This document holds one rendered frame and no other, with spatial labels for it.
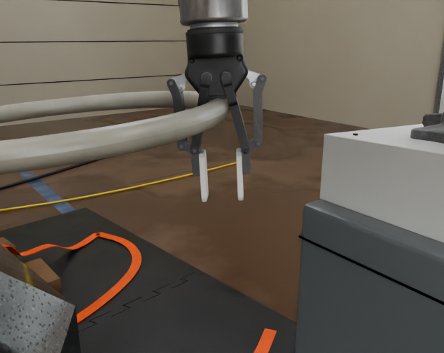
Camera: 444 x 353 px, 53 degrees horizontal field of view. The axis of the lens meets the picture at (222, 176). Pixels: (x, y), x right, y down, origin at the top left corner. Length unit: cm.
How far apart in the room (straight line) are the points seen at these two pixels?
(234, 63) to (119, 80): 605
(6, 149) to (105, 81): 613
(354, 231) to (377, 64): 496
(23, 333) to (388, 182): 58
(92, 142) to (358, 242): 42
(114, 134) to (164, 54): 653
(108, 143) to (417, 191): 42
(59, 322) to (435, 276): 58
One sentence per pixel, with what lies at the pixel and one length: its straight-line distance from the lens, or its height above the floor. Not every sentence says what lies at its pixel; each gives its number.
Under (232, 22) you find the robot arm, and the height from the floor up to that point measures 108.
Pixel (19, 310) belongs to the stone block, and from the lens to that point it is 78.
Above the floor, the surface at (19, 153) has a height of 96.
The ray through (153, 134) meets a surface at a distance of 45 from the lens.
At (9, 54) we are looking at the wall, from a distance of 616.
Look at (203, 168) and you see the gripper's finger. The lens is 62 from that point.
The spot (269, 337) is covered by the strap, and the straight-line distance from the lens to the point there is 173.
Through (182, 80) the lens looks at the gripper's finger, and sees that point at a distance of 61.
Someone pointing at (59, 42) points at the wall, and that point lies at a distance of 632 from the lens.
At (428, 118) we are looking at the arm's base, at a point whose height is 93.
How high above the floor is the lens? 106
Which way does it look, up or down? 17 degrees down
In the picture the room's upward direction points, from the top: straight up
